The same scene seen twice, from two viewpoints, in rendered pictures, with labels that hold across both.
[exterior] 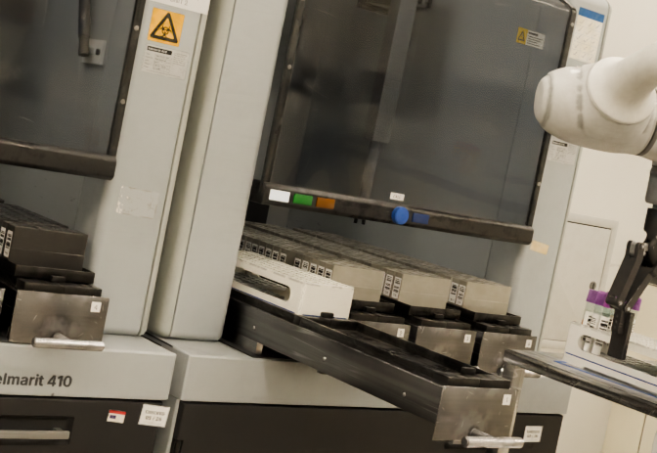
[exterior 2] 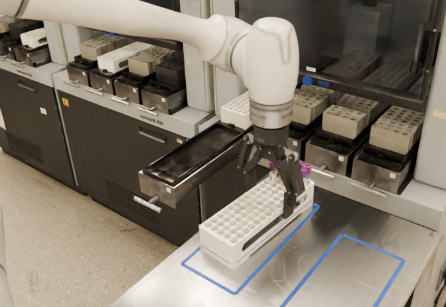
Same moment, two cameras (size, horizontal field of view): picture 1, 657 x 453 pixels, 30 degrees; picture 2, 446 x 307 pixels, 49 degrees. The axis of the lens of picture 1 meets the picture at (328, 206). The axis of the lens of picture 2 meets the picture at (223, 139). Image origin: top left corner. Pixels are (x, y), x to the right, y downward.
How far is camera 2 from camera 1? 2.05 m
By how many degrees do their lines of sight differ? 76
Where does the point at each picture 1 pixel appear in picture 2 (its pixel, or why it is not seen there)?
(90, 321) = (162, 104)
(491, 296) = (392, 138)
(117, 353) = (174, 118)
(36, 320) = (148, 100)
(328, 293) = (231, 115)
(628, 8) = not seen: outside the picture
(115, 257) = (191, 81)
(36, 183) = not seen: hidden behind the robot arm
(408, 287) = (327, 120)
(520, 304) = (427, 150)
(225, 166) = not seen: hidden behind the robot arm
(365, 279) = (298, 110)
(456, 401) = (145, 180)
